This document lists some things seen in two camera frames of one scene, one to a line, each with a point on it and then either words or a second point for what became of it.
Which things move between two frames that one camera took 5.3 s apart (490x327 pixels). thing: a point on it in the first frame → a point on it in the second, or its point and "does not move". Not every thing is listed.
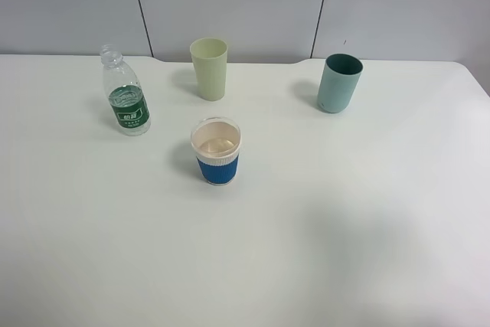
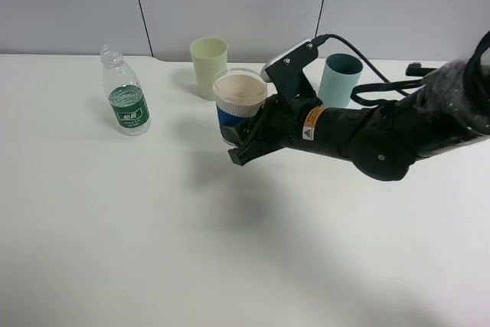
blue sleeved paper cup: (217, 141) → (239, 93)
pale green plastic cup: (209, 56) does not move
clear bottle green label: (127, 99) does not move
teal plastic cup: (340, 77) does not move
